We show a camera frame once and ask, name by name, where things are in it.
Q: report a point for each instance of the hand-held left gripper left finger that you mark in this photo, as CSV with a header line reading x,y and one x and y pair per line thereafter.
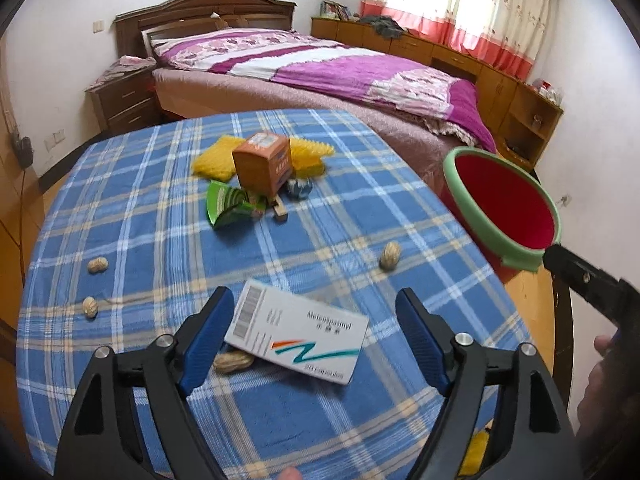
x,y
205,340

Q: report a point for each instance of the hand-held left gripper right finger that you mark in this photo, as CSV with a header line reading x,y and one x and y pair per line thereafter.
x,y
420,340

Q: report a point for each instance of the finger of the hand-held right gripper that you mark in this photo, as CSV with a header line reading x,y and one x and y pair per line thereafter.
x,y
580,275

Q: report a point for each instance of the peanut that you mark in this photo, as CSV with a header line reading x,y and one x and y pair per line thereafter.
x,y
90,307
97,265
390,256
232,361

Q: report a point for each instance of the white medicine box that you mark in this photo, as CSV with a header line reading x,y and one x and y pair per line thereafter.
x,y
300,335

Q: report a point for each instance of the red bucket with green rim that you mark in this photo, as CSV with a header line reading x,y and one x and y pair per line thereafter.
x,y
505,200

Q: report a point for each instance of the green snack packet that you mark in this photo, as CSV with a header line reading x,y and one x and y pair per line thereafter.
x,y
225,205

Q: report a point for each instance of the small wooden block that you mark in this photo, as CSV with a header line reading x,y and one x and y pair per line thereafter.
x,y
280,212

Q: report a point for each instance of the orange cardboard box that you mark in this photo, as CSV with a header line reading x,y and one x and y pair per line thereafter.
x,y
255,170

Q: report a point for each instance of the blue white wrapper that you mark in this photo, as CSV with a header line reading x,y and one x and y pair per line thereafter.
x,y
299,188

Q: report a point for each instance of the small yellow foam net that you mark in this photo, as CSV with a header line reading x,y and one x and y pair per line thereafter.
x,y
215,160

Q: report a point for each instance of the person's right hand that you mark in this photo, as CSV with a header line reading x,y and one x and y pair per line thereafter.
x,y
605,400

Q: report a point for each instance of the person's left hand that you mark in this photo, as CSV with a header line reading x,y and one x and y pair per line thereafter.
x,y
289,474

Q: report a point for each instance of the yellow cloth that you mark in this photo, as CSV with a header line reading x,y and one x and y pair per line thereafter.
x,y
475,452

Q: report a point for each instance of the blue plaid tablecloth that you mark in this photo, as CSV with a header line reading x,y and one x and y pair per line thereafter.
x,y
325,240

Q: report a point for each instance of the light wooden cabinet row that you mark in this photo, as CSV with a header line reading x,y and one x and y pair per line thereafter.
x,y
500,90

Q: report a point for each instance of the dark wooden nightstand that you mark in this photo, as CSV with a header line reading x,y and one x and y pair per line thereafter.
x,y
125,105

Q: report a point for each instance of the black power adapter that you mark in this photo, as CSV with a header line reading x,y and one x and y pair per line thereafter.
x,y
22,150

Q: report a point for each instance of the bed with purple blanket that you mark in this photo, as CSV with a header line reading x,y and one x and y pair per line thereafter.
x,y
350,75

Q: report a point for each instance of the floral cloth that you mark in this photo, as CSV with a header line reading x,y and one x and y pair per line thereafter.
x,y
122,67

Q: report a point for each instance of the white and pink curtain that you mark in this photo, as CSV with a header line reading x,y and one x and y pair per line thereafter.
x,y
450,5

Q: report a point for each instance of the dark clothes pile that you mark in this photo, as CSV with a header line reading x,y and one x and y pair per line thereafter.
x,y
382,25

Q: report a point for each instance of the dark wooden bed headboard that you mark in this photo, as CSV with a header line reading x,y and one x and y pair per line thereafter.
x,y
200,7

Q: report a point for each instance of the row of books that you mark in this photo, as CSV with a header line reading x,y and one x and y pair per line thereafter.
x,y
335,10

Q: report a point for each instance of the white wall socket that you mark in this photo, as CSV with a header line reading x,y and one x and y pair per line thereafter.
x,y
59,135

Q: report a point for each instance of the white wall switch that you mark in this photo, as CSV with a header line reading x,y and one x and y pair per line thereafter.
x,y
98,25

